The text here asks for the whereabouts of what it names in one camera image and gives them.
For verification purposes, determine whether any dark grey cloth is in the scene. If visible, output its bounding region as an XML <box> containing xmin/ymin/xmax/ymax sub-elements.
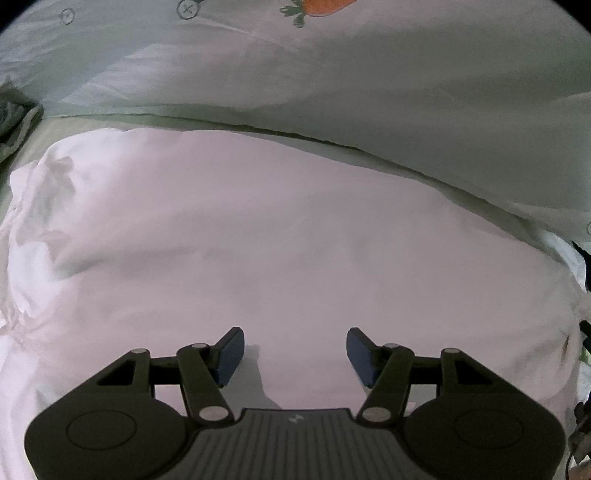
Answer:
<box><xmin>0</xmin><ymin>87</ymin><xmax>44</xmax><ymax>163</ymax></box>

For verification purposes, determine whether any pale green printed quilt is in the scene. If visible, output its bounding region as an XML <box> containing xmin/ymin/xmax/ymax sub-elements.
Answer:
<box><xmin>0</xmin><ymin>0</ymin><xmax>591</xmax><ymax>245</ymax></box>

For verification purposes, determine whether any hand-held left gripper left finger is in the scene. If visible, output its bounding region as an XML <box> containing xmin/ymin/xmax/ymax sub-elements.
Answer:
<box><xmin>96</xmin><ymin>326</ymin><xmax>246</xmax><ymax>424</ymax></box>

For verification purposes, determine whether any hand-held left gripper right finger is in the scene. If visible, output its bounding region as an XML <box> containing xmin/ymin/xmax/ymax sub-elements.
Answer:
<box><xmin>346</xmin><ymin>326</ymin><xmax>498</xmax><ymax>424</ymax></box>

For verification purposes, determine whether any white pillow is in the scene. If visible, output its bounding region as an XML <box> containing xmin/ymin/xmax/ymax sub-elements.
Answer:
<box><xmin>0</xmin><ymin>128</ymin><xmax>588</xmax><ymax>480</ymax></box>

